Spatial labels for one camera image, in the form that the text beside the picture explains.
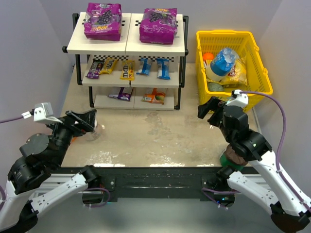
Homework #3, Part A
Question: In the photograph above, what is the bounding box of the purple pink candy bag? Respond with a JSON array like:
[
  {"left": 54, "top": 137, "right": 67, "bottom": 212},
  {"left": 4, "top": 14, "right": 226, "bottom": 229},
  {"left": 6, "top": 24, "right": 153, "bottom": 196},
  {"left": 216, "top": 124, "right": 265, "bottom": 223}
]
[{"left": 107, "top": 87, "right": 133, "bottom": 101}]

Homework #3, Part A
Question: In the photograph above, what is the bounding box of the purple M&M's candy bag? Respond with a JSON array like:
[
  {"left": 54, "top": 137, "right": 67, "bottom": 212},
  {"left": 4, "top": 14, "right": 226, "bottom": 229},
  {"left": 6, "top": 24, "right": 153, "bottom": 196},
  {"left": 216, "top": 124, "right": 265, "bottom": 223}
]
[{"left": 86, "top": 59, "right": 104, "bottom": 79}]

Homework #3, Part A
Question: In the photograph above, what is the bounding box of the yellow M&M's candy bag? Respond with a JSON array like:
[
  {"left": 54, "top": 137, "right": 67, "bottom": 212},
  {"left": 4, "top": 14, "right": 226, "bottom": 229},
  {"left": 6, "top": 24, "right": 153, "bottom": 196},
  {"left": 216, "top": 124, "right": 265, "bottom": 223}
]
[{"left": 99, "top": 57, "right": 118, "bottom": 75}]

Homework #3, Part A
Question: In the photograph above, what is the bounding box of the orange white snack packet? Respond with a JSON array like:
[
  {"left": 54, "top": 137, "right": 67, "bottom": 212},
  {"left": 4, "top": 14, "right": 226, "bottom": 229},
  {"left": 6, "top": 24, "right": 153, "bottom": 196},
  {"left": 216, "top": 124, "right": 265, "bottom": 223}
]
[{"left": 141, "top": 88, "right": 167, "bottom": 104}]

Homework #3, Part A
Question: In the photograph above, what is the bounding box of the blue white snack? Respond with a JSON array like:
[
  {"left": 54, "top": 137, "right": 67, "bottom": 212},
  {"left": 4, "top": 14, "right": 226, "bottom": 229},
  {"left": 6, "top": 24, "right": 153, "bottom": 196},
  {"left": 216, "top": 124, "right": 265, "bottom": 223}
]
[{"left": 156, "top": 58, "right": 171, "bottom": 80}]

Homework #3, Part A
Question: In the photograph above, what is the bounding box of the small yellow M&M's packet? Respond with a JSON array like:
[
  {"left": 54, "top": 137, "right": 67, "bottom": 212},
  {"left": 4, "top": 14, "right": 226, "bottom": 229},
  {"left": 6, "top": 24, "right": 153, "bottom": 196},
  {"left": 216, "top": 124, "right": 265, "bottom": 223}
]
[{"left": 120, "top": 60, "right": 135, "bottom": 81}]

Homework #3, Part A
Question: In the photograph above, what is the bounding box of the blue white snack box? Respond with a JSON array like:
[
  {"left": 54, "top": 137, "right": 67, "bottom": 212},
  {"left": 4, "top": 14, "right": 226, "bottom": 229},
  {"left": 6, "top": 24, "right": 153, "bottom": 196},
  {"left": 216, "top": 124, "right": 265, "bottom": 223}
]
[{"left": 136, "top": 58, "right": 152, "bottom": 75}]

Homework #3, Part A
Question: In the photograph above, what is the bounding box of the magenta grape candy bag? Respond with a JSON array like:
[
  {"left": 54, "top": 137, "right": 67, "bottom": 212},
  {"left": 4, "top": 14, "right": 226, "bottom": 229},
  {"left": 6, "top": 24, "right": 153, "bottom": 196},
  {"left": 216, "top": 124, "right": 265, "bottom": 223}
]
[
  {"left": 84, "top": 2, "right": 122, "bottom": 41},
  {"left": 139, "top": 8, "right": 178, "bottom": 45}
]

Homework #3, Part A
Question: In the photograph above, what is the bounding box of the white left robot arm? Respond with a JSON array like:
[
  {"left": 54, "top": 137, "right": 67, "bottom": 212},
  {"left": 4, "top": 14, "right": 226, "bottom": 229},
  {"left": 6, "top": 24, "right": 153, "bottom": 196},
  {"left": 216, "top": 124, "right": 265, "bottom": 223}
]
[{"left": 0, "top": 107, "right": 101, "bottom": 233}]

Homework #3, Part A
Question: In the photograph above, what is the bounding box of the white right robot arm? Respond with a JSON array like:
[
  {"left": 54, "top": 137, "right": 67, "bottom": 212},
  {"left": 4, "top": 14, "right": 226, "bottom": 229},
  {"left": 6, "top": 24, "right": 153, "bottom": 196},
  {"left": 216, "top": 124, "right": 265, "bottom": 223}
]
[{"left": 198, "top": 96, "right": 311, "bottom": 233}]

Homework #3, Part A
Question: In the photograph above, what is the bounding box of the white three-tier shelf rack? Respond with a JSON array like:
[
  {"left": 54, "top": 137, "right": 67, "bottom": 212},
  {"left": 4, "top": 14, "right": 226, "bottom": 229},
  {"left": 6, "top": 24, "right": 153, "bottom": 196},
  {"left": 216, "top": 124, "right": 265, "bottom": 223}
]
[{"left": 63, "top": 12, "right": 189, "bottom": 111}]

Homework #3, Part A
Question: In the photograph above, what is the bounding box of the green round object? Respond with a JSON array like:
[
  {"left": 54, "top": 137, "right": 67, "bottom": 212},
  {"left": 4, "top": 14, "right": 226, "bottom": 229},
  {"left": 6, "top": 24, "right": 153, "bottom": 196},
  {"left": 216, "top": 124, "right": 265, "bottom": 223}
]
[{"left": 207, "top": 82, "right": 224, "bottom": 92}]

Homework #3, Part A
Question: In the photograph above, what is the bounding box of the white toilet paper roll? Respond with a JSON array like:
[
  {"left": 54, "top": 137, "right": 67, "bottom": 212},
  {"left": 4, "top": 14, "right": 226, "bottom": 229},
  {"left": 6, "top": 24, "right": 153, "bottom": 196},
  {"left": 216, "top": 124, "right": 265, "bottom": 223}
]
[{"left": 84, "top": 119, "right": 102, "bottom": 141}]

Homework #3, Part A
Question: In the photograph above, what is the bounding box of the yellow chips bag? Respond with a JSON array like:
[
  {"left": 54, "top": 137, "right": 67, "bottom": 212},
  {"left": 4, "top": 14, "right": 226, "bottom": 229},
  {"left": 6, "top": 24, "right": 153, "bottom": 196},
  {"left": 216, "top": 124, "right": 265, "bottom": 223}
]
[{"left": 220, "top": 57, "right": 248, "bottom": 87}]

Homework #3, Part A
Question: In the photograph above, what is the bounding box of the brown green tape roll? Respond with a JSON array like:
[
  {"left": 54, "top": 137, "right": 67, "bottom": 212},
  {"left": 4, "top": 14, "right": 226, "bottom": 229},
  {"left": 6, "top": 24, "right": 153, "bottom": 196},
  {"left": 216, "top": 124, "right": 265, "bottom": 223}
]
[{"left": 219, "top": 145, "right": 248, "bottom": 171}]

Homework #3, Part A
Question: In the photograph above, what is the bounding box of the yellow plastic shopping basket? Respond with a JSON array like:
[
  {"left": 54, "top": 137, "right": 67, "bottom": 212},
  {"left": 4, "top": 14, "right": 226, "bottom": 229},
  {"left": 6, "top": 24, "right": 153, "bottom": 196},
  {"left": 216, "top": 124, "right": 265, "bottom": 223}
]
[{"left": 195, "top": 30, "right": 273, "bottom": 111}]

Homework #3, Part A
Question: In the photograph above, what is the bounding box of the white blue plastic bottle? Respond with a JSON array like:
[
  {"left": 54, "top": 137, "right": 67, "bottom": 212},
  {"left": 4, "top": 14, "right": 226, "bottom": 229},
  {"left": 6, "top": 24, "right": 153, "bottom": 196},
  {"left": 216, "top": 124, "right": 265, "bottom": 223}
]
[{"left": 206, "top": 47, "right": 240, "bottom": 82}]

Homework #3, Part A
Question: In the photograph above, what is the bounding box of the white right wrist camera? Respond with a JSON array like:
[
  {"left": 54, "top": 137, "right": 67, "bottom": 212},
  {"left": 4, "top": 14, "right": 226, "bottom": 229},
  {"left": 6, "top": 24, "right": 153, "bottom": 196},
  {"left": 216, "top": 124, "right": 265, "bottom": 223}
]
[{"left": 226, "top": 89, "right": 248, "bottom": 108}]

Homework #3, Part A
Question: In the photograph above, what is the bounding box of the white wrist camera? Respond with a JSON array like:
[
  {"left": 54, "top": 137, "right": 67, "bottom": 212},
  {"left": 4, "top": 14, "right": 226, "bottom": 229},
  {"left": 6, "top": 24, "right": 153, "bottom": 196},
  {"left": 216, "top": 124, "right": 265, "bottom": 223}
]
[
  {"left": 226, "top": 89, "right": 248, "bottom": 108},
  {"left": 21, "top": 102, "right": 62, "bottom": 125}
]

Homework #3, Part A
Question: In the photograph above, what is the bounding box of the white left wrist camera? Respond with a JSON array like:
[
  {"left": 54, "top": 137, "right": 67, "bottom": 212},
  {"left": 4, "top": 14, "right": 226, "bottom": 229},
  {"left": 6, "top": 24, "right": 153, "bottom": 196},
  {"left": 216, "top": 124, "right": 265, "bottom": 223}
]
[{"left": 21, "top": 102, "right": 62, "bottom": 125}]

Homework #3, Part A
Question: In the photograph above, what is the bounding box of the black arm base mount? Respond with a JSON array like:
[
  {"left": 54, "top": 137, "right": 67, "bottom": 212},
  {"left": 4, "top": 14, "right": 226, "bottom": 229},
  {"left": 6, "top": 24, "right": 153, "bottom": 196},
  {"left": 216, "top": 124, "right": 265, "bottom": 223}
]
[{"left": 83, "top": 167, "right": 235, "bottom": 207}]

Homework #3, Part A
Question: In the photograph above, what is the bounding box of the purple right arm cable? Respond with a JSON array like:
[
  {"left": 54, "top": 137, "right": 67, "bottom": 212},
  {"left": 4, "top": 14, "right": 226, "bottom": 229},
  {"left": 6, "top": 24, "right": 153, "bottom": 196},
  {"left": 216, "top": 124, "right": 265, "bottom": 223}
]
[{"left": 201, "top": 91, "right": 311, "bottom": 212}]

